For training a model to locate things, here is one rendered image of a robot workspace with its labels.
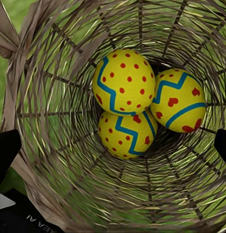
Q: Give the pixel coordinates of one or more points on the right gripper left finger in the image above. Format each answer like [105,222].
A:
[10,144]

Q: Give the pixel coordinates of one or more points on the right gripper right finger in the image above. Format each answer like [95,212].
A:
[220,143]

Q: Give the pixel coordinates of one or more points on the wicker basket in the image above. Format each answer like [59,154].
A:
[84,118]

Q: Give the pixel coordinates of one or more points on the easter egg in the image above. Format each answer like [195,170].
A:
[123,83]
[179,103]
[127,137]

